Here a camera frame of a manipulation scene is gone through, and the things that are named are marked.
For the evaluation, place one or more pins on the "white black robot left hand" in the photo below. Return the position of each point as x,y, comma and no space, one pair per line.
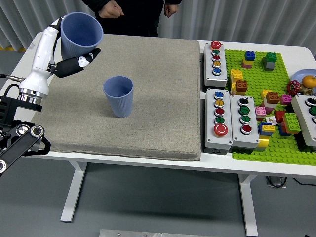
42,61

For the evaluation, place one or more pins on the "orange fruit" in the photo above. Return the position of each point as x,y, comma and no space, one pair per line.
309,81

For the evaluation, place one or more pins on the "magenta toy brick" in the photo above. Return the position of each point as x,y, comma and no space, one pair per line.
286,99

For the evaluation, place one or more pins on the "yellow brick on blue brick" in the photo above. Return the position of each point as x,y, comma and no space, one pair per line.
267,128

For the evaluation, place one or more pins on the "brown toy brick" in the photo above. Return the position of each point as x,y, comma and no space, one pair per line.
241,87

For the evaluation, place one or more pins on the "red valve handwheel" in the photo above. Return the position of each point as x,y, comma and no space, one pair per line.
293,88

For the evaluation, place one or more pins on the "blue toy brick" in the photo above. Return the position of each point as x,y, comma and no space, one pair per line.
249,56

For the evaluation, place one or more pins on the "white table leg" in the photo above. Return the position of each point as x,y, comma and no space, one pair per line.
249,205
72,190

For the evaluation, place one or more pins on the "person's left hand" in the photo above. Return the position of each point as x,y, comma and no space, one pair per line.
171,10

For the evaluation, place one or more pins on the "grey five-button control box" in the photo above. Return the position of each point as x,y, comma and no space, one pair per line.
211,138
215,79

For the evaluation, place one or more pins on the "grey selector switch control box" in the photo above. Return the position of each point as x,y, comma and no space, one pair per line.
237,137

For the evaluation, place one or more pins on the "person's right hand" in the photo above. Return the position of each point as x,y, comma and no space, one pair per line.
111,10

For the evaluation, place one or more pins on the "pale pink toy brick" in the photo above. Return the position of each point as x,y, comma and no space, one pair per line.
246,66

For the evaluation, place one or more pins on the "grey control box black buttons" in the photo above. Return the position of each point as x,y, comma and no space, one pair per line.
302,116

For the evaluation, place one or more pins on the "grey toy brick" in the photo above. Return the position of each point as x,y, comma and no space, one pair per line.
269,65

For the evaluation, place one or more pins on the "yellow floor tape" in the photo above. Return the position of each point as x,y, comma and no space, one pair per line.
14,50

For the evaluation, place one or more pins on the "small yellow toy brick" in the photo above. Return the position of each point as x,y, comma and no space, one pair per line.
247,62

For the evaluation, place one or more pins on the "white power strip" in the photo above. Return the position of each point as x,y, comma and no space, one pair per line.
276,183

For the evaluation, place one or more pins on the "red toy brick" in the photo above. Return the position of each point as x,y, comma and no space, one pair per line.
280,116

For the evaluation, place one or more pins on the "blue ribbed plastic cup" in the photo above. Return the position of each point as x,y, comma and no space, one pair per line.
119,103
79,32

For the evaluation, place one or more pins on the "orange-brown toy brick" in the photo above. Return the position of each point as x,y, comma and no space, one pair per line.
272,98

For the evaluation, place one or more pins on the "large green toy brick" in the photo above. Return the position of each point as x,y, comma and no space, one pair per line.
291,122

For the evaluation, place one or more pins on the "translucent yellow toy brick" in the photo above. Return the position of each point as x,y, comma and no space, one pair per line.
262,144

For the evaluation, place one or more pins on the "light pink toy brick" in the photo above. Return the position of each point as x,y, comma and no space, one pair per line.
260,111

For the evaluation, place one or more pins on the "green studded baseplate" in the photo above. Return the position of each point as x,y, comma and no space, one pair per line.
256,79

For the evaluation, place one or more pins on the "person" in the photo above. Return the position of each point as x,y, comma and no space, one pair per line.
140,19

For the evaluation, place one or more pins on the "grey-brown fabric mat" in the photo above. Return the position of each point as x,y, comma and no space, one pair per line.
153,118

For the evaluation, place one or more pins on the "light blue plate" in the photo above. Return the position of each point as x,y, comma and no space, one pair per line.
300,74

